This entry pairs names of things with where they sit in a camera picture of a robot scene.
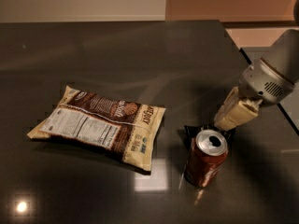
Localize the black rxbar chocolate bar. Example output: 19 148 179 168
184 124 235 144

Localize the brown cream snack bag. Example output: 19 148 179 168
27 87 165 172

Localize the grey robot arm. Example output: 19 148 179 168
214 29 299 131

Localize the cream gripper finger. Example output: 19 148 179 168
214 99 263 131
217 87 249 118

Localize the red coke can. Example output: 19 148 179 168
184 130 228 188

